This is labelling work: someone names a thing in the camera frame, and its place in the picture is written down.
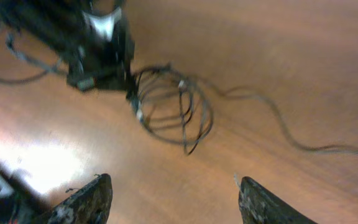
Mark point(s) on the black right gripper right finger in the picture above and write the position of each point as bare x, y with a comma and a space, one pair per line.
258, 205

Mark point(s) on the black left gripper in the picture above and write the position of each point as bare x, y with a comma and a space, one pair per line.
104, 61

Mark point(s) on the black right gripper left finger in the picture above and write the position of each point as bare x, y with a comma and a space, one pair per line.
89, 205

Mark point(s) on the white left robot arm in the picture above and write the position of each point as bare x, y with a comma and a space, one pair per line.
58, 24

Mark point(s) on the black aluminium frame rail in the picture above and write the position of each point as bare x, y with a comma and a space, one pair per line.
20, 202

